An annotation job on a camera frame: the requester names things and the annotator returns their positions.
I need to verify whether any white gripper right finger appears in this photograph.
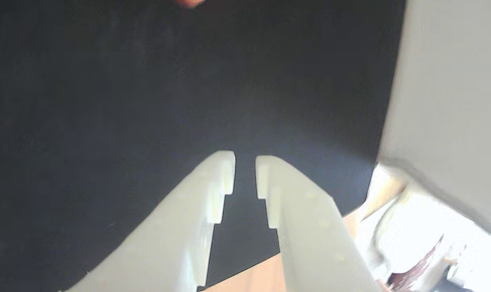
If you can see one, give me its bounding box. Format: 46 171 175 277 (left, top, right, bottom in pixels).
255 155 382 292

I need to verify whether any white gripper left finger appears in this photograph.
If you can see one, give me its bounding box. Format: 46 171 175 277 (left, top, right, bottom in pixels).
61 151 236 292

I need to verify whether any dark reddish background object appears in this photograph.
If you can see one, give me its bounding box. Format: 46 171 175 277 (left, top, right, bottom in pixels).
389 234 445 292

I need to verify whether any black desk mat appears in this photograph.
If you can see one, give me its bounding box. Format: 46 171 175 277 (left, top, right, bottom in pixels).
0 0 406 292

